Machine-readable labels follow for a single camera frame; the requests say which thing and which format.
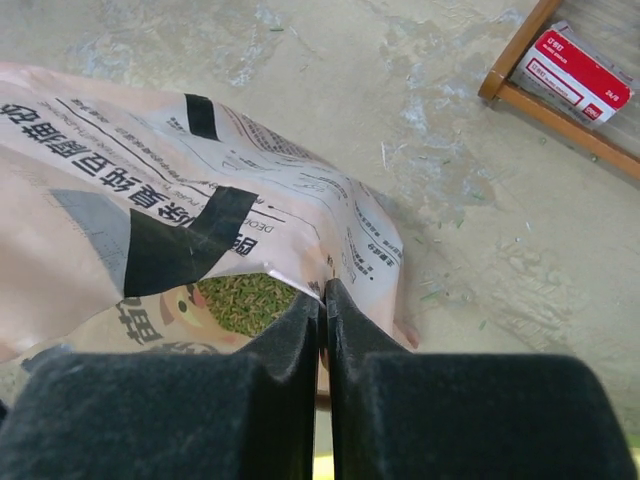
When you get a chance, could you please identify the green litter pellets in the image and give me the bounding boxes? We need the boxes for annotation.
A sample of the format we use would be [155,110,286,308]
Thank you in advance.
[196,273,298,337]

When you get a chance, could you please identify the red white staples box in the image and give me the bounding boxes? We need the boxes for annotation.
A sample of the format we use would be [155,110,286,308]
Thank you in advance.
[511,21,639,130]

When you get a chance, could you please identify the orange wooden shelf rack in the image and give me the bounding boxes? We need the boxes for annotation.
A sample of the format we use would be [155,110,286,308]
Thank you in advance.
[478,1,639,178]

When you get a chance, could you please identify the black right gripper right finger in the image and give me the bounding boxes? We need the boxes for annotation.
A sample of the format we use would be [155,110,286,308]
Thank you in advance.
[325,280,638,479]

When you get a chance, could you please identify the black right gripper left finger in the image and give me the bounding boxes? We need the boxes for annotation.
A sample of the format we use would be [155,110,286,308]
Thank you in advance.
[1,294,320,479]

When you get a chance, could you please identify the pink cat litter bag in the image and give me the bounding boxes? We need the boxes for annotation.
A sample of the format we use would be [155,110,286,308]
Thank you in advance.
[1,63,419,360]

